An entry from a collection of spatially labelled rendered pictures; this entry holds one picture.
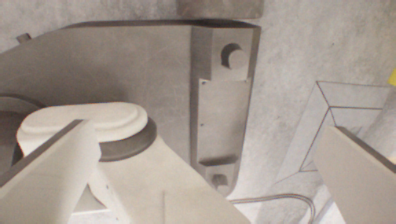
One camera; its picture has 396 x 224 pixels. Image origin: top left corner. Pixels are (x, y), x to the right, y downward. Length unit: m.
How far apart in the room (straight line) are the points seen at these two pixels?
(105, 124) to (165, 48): 0.20
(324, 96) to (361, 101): 0.20
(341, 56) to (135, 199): 0.80
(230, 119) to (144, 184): 0.29
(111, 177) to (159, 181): 0.07
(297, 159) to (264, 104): 0.35
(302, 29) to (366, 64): 0.34
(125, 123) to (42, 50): 0.24
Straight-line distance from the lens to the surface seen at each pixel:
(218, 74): 0.44
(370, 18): 0.93
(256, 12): 0.47
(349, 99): 1.00
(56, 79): 0.51
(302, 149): 1.01
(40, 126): 0.39
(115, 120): 0.35
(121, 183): 0.32
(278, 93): 0.79
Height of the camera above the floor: 0.61
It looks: 59 degrees down
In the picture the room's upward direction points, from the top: 159 degrees clockwise
